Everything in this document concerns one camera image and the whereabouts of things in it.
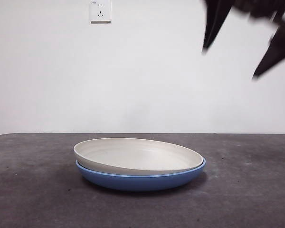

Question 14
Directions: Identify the blue round plate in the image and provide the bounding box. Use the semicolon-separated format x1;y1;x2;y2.
75;155;207;192

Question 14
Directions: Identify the white wall socket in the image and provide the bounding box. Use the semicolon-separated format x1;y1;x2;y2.
90;0;112;24

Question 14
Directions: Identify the white round plate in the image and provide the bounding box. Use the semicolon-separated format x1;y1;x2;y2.
73;137;203;176

